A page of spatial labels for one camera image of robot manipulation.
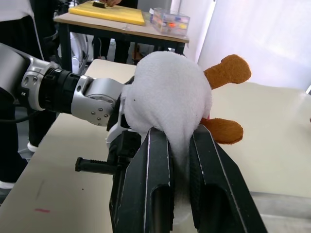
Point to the bystander bare hand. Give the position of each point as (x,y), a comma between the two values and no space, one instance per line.
(113,2)

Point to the clear plastic box colourful items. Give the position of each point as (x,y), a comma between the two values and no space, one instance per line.
(170,21)

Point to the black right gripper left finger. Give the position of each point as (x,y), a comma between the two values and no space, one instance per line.
(145,194)

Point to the yellow foam board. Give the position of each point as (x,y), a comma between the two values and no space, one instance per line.
(109,13)

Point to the person in white shirt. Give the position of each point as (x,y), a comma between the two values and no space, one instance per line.
(24,36)

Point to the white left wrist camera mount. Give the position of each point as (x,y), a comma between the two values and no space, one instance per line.
(113,133)

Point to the black brush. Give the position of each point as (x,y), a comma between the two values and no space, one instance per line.
(99,4)

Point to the person in dark trousers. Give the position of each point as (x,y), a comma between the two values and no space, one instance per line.
(121,51)

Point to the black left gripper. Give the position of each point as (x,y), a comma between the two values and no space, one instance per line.
(121,150)

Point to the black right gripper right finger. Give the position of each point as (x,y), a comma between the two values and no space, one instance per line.
(218,194)

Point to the wooden table with dark legs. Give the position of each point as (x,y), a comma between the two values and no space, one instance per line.
(102,25)

